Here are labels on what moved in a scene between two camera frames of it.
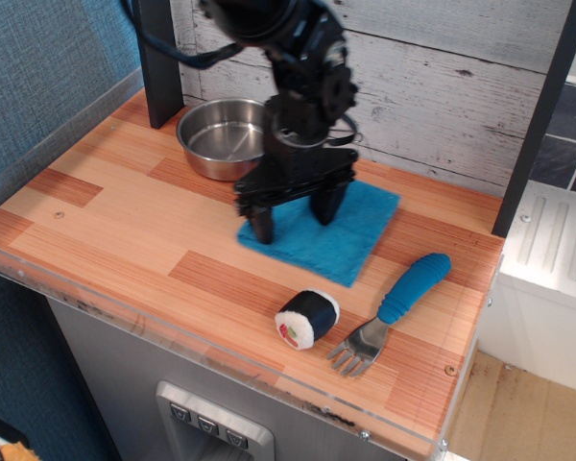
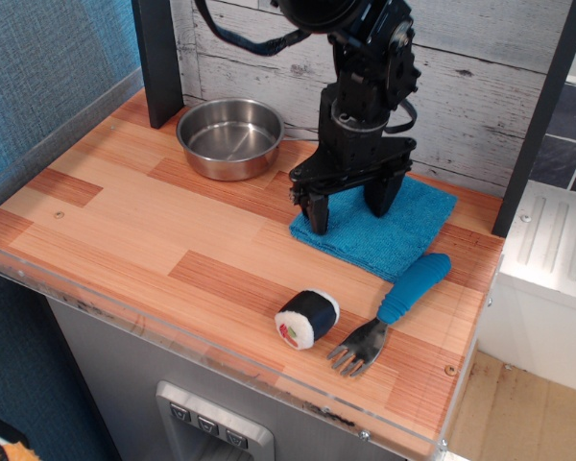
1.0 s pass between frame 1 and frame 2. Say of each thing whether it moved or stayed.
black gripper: moved
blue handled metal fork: stayed
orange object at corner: stayed
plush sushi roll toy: stayed
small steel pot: stayed
